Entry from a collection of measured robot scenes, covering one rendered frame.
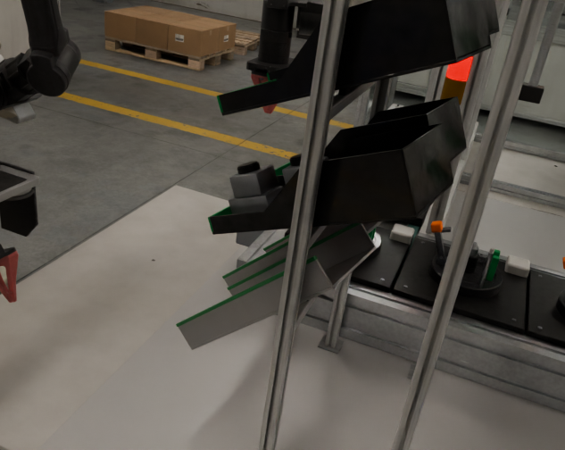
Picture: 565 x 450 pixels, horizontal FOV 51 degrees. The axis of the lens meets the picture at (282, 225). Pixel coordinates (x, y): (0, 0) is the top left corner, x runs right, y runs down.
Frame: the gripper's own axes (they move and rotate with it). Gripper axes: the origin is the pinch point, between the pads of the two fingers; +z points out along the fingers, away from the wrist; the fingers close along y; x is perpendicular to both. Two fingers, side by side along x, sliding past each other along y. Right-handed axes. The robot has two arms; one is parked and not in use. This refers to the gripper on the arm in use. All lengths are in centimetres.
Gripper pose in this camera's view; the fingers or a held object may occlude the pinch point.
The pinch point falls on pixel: (268, 108)
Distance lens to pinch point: 116.5
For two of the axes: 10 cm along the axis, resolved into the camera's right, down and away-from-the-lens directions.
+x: -9.2, -2.6, 2.8
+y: 3.7, -3.9, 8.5
